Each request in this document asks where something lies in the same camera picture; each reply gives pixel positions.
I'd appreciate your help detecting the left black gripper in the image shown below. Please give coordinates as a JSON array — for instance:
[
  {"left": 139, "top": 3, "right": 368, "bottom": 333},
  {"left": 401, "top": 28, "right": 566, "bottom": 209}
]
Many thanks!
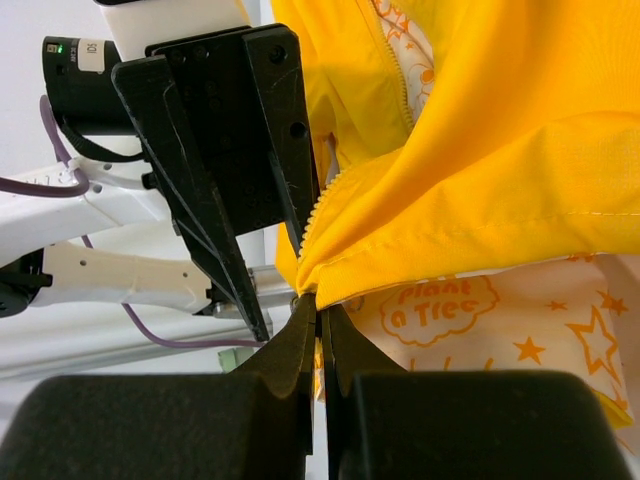
[{"left": 111, "top": 24, "right": 318, "bottom": 342}]

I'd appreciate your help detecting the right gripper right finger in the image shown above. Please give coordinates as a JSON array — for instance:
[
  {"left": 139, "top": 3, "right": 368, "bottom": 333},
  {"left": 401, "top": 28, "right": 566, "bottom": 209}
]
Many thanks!
[{"left": 319, "top": 306, "right": 632, "bottom": 479}]

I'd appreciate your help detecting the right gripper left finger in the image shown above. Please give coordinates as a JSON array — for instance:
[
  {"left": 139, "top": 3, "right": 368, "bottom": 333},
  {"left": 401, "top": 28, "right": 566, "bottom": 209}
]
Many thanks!
[{"left": 1, "top": 294, "right": 316, "bottom": 479}]

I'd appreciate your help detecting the yellow zip-up jacket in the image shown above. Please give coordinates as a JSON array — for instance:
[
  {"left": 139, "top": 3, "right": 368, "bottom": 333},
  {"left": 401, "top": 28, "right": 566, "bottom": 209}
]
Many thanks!
[{"left": 272, "top": 1, "right": 639, "bottom": 428}]

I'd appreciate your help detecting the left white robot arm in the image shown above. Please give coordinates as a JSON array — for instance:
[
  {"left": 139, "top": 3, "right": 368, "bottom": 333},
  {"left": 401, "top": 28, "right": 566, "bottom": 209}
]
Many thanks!
[{"left": 1, "top": 24, "right": 318, "bottom": 341}]

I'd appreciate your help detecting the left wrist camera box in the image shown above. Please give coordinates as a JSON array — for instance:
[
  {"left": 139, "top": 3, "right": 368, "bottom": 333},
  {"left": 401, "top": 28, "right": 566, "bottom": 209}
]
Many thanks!
[{"left": 97, "top": 0, "right": 250, "bottom": 61}]

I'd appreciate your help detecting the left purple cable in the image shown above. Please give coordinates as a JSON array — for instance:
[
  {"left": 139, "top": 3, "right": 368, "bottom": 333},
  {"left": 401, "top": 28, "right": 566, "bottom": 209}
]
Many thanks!
[{"left": 0, "top": 94, "right": 266, "bottom": 349}]

